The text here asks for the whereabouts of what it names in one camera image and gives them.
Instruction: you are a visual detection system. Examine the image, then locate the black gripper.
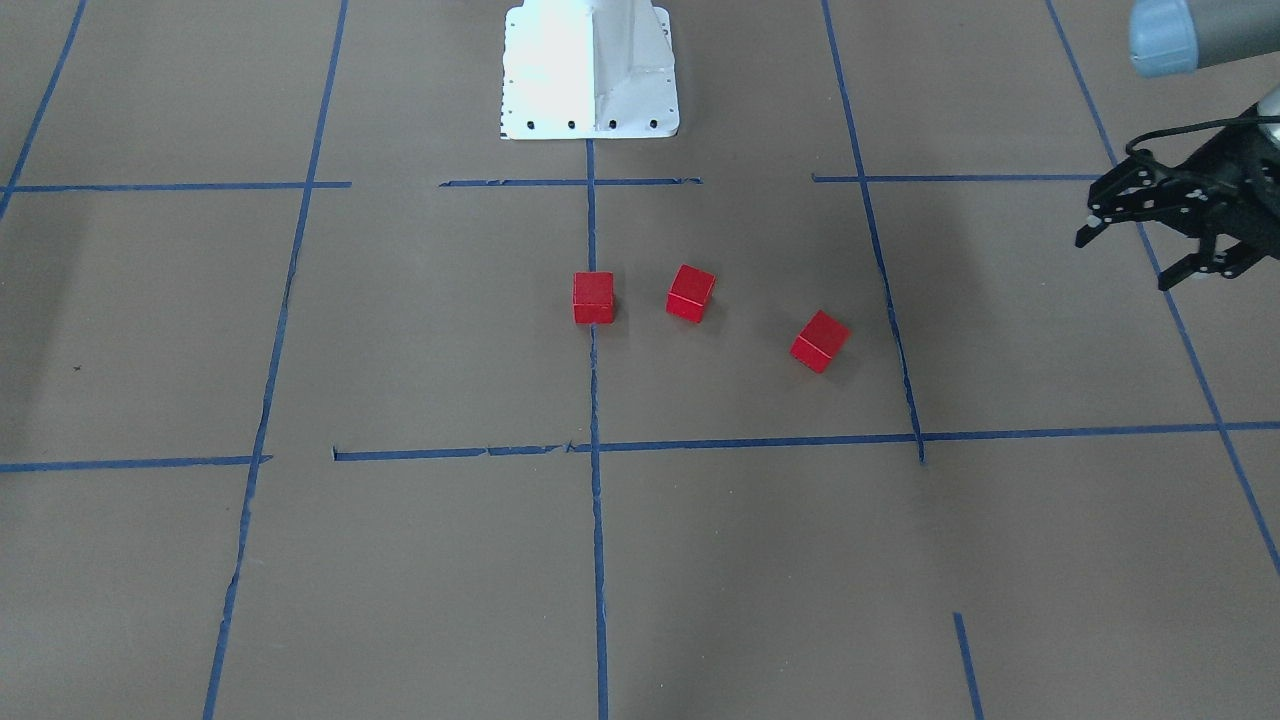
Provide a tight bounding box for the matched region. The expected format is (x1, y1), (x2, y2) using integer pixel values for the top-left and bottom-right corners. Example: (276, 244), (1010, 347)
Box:
(1075, 122), (1277, 292)

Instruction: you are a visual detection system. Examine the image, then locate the red block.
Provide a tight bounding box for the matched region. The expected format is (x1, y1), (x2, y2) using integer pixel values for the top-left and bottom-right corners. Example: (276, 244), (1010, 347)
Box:
(666, 264), (717, 324)
(788, 309), (852, 374)

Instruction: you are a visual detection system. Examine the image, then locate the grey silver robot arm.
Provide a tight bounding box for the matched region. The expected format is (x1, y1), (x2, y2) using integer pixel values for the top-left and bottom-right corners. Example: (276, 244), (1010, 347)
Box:
(1074, 1), (1279, 291)

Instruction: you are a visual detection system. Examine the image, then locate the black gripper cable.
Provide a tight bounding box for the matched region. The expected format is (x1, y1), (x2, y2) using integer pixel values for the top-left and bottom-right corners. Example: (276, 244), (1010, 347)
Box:
(1128, 111), (1280, 161)

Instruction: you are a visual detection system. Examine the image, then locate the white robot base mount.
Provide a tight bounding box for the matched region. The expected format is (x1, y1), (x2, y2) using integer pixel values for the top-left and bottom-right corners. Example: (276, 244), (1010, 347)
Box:
(499, 1), (681, 141)

